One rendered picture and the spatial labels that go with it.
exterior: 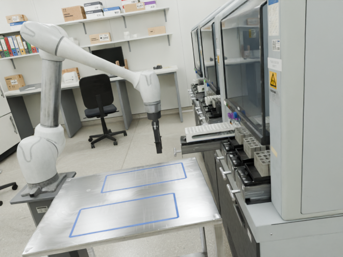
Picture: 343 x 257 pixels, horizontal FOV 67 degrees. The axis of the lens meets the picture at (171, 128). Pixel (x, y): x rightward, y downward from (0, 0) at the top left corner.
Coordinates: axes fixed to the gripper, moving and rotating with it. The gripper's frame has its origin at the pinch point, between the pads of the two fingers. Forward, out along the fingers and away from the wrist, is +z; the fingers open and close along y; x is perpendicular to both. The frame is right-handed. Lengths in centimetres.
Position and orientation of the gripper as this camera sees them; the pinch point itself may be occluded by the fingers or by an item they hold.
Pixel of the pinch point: (158, 146)
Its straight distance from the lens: 145.2
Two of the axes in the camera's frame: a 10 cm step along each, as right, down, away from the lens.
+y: -0.2, -3.2, 9.5
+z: 1.3, 9.4, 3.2
